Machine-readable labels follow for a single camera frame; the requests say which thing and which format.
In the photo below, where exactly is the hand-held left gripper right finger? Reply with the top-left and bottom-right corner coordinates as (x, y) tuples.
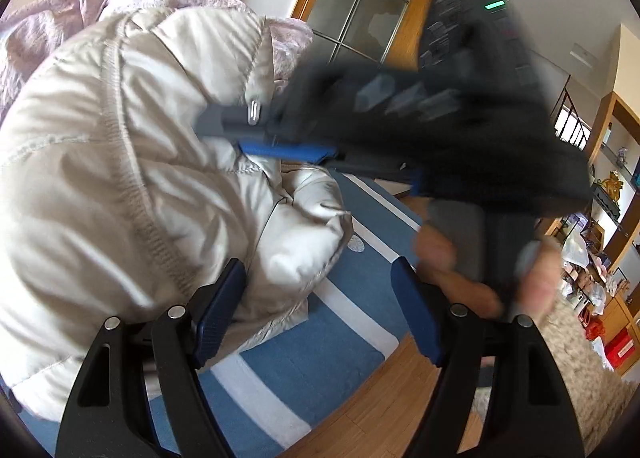
(390, 256), (586, 458)

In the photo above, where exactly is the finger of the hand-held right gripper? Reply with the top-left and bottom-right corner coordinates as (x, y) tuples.
(325, 155), (428, 199)
(195, 104), (346, 165)

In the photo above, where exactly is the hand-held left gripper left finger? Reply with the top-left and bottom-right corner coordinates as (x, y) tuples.
(55, 258), (248, 458)

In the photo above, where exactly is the beige puffer jacket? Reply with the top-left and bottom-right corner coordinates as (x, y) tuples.
(0, 5), (356, 424)

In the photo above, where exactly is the person's right hand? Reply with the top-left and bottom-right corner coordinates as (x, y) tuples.
(414, 227), (560, 326)

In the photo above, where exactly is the blue striped bed sheet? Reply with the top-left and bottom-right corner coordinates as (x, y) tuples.
(20, 170), (426, 458)

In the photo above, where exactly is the black metal railing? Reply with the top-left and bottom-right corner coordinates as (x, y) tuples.
(552, 88), (592, 149)

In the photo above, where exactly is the wooden shelf unit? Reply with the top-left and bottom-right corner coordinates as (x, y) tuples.
(540, 90), (640, 381)

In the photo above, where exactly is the golden figurine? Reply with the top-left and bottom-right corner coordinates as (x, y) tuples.
(594, 172), (624, 203)

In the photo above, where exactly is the clutter of shelf trinkets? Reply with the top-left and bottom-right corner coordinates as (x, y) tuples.
(559, 215), (632, 321)

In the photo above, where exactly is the beige shaggy rug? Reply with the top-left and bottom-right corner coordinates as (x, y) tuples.
(470, 295), (640, 458)

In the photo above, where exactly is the red box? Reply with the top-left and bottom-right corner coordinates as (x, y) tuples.
(585, 322), (637, 375)

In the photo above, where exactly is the pink floral quilt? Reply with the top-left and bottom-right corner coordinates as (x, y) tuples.
(0, 0), (313, 113)

